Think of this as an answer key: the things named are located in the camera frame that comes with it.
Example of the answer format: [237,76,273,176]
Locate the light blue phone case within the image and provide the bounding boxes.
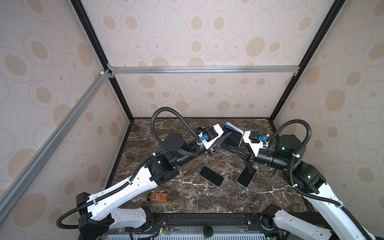
[221,122,244,135]

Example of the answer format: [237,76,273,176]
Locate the black smartphone from case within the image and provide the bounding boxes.
[220,128,243,154]

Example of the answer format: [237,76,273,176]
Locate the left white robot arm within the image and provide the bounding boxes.
[76,125,230,240]

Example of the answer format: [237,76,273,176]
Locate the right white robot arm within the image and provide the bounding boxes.
[221,131,377,240]

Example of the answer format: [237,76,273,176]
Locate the black smartphone white rim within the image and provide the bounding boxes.
[236,166,257,189]

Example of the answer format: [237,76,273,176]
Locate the black smartphone on table centre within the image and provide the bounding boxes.
[199,166,224,187]

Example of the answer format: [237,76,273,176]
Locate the small orange brown bottle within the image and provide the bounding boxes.
[147,193,168,203]

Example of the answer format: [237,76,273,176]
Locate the black round knob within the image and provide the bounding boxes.
[203,226,214,239]

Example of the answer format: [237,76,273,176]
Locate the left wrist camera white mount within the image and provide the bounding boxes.
[199,124,224,150]

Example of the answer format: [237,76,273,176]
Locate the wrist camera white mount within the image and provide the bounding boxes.
[243,131,270,157]
[199,124,224,150]

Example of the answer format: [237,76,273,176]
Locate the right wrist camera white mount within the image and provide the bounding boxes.
[243,131,270,157]

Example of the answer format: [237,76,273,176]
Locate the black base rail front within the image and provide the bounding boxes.
[119,212,325,238]

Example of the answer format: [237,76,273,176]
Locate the right black corrugated cable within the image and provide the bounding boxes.
[265,119,373,240]

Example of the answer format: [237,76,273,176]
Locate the silver aluminium rail back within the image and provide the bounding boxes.
[110,66,300,75]

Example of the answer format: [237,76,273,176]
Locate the silver aluminium rail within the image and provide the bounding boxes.
[110,66,300,75]
[1,69,112,225]

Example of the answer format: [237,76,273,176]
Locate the black corner frame post right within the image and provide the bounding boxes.
[269,0,347,123]

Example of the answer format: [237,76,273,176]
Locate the black corner frame post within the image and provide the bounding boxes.
[70,0,135,122]
[269,0,347,123]

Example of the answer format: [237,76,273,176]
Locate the black corner frame post left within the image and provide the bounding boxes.
[70,0,135,122]

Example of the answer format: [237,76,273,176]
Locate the silver aluminium rail left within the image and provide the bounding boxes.
[1,69,112,225]

